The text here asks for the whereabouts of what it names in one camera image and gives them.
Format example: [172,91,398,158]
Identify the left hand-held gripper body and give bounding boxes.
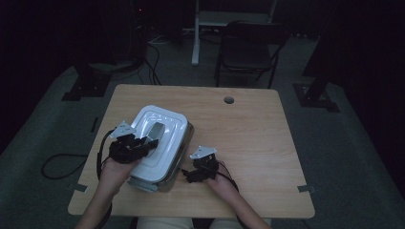
[108,119,151,165]

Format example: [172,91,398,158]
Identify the person's left hand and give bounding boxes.
[97,156,141,196]

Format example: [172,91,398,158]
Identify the black folding chair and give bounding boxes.
[213,20,291,90]

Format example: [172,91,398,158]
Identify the white metal desk frame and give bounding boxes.
[190,0,279,67]

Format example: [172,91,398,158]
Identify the translucent grey storage box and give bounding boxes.
[127,122,195,194]

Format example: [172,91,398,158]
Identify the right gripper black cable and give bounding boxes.
[216,161,241,193]

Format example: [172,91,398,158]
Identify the person's right leg, beige pants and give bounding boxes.
[208,218,271,229]

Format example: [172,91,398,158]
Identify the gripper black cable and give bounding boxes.
[96,128,117,229]
[216,161,241,193]

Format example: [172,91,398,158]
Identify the person's left leg, beige pants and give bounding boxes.
[137,217,193,229]

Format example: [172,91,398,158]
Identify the dark equipment cabinet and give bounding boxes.
[126,0,151,66]

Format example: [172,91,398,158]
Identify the black stand with flat base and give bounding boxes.
[61,61,113,103]
[292,0,341,114]

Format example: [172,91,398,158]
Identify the black looped floor cable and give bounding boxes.
[40,153,89,180]

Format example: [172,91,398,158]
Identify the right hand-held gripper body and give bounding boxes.
[189,145,221,183]

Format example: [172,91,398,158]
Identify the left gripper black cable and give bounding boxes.
[96,128,117,229]

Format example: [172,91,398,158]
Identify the person's right hand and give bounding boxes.
[204,171,238,199]

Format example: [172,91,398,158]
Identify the black floor cables bundle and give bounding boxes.
[137,41,162,86]

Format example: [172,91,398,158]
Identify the person's leg, beige pants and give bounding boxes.
[208,218,271,229]
[137,217,193,229]

